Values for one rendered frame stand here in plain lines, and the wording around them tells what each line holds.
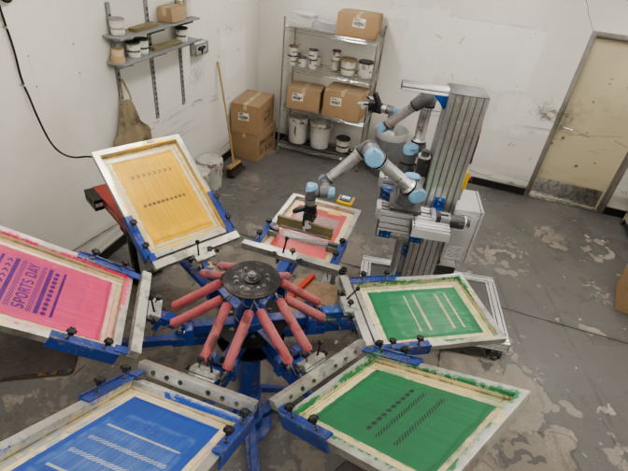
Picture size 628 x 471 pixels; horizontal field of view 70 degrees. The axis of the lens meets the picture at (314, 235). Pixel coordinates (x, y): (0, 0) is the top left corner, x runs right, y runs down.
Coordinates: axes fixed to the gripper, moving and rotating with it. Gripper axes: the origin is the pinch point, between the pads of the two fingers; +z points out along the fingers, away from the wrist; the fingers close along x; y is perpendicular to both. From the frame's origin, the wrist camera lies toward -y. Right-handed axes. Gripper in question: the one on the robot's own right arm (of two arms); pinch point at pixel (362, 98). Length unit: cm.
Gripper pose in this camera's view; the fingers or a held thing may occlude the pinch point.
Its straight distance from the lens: 389.1
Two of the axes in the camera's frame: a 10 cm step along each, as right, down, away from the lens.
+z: -8.1, -4.0, 4.2
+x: 5.8, -5.4, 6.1
